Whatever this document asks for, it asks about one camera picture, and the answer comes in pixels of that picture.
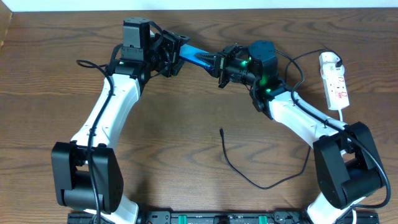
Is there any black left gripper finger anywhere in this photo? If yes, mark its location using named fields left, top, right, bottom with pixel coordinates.
left=170, top=60, right=185, bottom=76
left=174, top=34, right=190, bottom=45

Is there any blue Galaxy smartphone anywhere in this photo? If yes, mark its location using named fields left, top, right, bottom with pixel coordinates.
left=179, top=44, right=216, bottom=77

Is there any black USB charging cable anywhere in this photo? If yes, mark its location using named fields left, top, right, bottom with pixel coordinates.
left=219, top=49, right=340, bottom=190

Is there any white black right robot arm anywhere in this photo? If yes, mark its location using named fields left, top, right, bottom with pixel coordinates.
left=184, top=40, right=391, bottom=223

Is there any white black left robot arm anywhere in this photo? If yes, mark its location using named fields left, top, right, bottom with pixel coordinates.
left=51, top=17, right=190, bottom=223

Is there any white power strip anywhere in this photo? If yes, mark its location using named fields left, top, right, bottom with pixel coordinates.
left=319, top=52, right=349, bottom=111

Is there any white power strip cord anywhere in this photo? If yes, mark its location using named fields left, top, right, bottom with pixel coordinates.
left=338, top=108, right=358, bottom=224

